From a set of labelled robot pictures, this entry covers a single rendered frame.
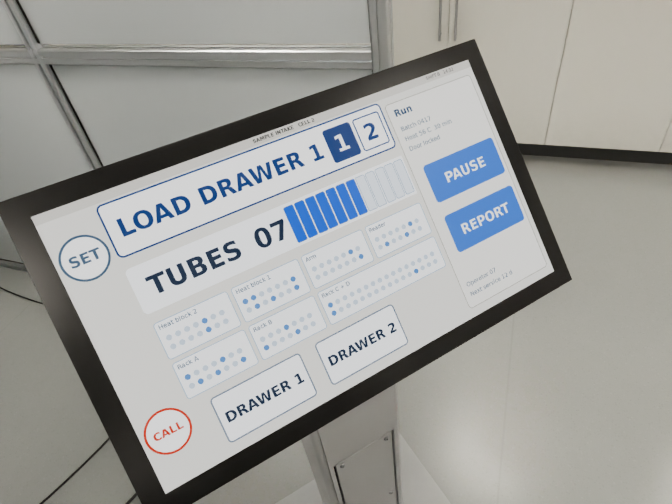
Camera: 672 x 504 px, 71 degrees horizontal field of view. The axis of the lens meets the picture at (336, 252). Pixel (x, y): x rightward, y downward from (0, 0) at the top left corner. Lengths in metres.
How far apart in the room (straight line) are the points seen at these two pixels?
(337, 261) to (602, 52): 2.10
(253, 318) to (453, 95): 0.33
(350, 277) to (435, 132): 0.19
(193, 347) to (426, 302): 0.24
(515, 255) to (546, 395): 1.14
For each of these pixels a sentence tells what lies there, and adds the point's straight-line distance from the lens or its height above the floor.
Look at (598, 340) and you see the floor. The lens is 1.87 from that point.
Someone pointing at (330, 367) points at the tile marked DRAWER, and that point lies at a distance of 0.48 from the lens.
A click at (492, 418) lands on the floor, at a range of 1.61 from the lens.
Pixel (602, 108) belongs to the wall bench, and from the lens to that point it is 2.57.
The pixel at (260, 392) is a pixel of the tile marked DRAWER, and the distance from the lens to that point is 0.47.
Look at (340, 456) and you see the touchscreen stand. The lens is 0.83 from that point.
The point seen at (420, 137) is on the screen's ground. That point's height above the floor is 1.14.
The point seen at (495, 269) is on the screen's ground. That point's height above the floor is 1.01.
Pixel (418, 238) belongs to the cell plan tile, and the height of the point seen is 1.06.
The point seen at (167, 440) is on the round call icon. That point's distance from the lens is 0.48.
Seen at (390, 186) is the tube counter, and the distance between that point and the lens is 0.51.
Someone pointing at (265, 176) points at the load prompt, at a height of 1.15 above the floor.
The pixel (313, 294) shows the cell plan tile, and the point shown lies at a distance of 0.47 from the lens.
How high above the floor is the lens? 1.40
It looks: 42 degrees down
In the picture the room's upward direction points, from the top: 9 degrees counter-clockwise
